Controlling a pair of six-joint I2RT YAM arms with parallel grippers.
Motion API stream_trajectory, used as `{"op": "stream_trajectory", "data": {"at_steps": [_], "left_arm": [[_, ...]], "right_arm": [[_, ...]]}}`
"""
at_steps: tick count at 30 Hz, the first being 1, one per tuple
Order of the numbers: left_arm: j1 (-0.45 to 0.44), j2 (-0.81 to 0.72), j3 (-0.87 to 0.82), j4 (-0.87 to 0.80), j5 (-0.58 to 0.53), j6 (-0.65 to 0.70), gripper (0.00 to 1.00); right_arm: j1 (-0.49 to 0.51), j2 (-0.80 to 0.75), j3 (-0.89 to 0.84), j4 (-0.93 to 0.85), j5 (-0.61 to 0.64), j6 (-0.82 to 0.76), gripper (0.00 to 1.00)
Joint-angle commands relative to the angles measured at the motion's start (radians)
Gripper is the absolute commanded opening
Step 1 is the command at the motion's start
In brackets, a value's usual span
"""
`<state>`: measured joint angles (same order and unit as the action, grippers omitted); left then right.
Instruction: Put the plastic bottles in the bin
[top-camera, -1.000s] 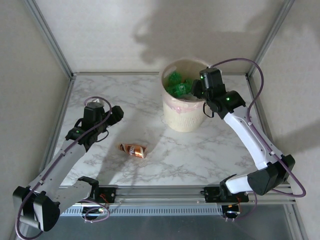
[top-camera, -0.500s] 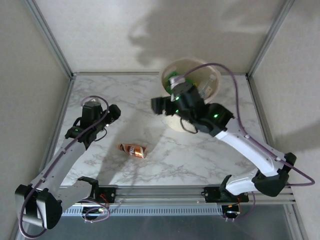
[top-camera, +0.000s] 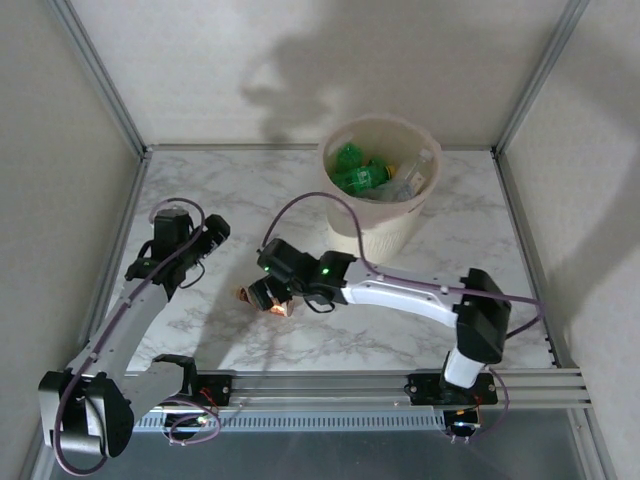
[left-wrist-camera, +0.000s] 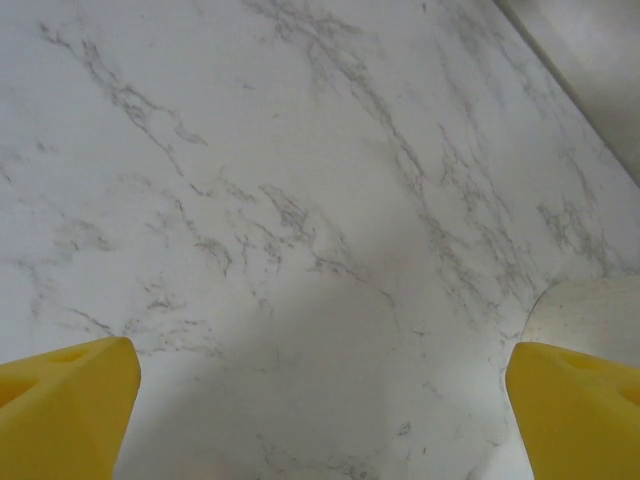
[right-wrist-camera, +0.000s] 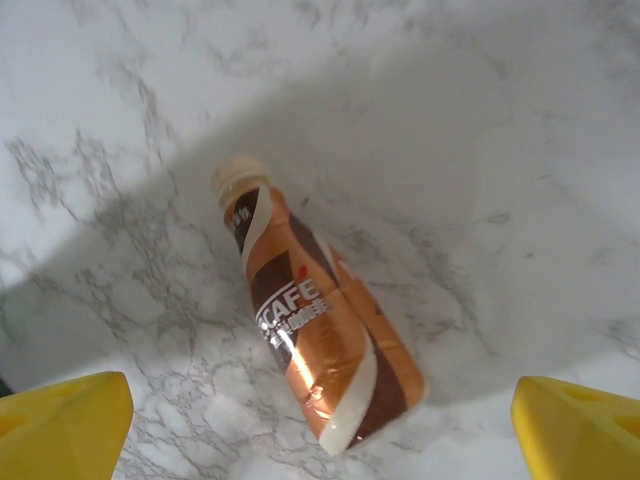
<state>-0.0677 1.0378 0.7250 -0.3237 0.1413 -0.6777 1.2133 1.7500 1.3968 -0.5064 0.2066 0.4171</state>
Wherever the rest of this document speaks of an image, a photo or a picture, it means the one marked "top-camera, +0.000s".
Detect thin aluminium frame rail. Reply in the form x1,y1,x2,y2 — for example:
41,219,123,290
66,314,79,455
82,149,154,371
490,149,564,366
144,143,499,153

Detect grey metal panel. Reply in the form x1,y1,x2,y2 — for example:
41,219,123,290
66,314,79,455
29,428,601,480

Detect short aluminium frame post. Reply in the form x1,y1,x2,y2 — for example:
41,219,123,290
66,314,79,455
569,407,619,480
17,429,56,480

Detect grey slotted cable duct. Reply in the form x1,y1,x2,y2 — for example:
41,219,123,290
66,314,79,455
132,410,449,432

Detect purple cable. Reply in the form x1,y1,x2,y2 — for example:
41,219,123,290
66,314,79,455
259,192,546,446
52,197,221,475

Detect green plastic bottle yellow cap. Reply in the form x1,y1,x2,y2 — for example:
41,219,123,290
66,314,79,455
333,142,374,169
332,162,399,196

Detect wide grooved aluminium rail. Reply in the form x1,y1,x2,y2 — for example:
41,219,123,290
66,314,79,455
124,368,594,412

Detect copper label plastic bottle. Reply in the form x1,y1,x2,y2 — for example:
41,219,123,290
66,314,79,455
233,284,297,320

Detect beige ribbed waste bin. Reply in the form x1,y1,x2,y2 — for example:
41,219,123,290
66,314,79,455
319,113,445,265

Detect clear bottle white label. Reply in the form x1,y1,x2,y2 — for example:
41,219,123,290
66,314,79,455
399,147,434,189

